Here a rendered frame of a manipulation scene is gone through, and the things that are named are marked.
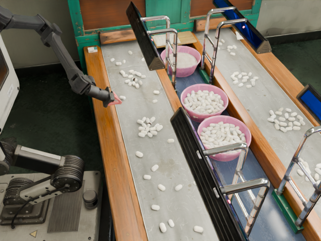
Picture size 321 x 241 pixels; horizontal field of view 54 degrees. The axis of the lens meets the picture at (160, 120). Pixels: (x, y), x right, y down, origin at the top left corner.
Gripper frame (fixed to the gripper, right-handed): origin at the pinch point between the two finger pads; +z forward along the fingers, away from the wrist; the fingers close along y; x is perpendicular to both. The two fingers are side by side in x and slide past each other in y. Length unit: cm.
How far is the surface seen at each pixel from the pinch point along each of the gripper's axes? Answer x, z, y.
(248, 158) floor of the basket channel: -25, 52, -42
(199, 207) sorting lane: -8, 20, -65
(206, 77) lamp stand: -28, 52, 21
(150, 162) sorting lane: 1.4, 10.0, -36.5
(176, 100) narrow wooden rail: -15.2, 27.6, -0.2
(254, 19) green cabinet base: -70, 93, 70
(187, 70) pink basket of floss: -24, 43, 29
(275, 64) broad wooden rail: -61, 83, 16
